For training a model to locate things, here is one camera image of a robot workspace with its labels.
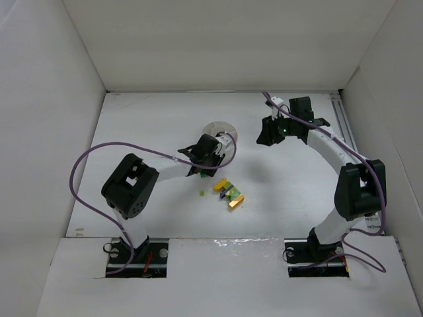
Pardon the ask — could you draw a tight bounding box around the white round divided container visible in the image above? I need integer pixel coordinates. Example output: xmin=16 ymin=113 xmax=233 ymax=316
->
xmin=202 ymin=121 xmax=238 ymax=157

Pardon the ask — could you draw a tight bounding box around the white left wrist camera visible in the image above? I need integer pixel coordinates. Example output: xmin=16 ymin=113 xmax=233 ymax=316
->
xmin=216 ymin=133 xmax=233 ymax=151

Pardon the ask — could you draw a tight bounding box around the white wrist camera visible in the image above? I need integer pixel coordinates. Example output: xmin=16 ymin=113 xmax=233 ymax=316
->
xmin=266 ymin=96 xmax=284 ymax=120
xmin=216 ymin=133 xmax=233 ymax=151

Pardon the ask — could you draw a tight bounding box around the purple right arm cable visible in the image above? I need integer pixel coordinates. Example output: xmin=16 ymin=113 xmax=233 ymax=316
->
xmin=262 ymin=90 xmax=387 ymax=273

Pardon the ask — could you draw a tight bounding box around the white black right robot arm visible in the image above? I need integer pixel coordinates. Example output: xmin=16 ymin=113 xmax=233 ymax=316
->
xmin=256 ymin=92 xmax=387 ymax=264

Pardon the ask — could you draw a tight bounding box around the multicolour stacked lego assembly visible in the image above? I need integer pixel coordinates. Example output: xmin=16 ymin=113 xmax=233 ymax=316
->
xmin=213 ymin=178 xmax=245 ymax=211

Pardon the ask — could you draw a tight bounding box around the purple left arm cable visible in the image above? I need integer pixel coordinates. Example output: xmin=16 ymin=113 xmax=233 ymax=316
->
xmin=69 ymin=131 xmax=237 ymax=275

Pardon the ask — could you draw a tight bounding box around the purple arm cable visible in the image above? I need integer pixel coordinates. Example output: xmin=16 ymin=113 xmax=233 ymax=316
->
xmin=69 ymin=131 xmax=237 ymax=275
xmin=262 ymin=90 xmax=387 ymax=273

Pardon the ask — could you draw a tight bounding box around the aluminium side rail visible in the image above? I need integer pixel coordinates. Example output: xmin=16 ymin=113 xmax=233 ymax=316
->
xmin=329 ymin=92 xmax=381 ymax=233

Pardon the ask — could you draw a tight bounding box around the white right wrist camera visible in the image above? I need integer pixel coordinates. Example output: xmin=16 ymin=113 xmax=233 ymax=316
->
xmin=266 ymin=96 xmax=284 ymax=120

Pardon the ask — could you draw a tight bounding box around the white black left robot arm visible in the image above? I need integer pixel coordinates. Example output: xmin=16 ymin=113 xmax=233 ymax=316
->
xmin=101 ymin=134 xmax=233 ymax=260

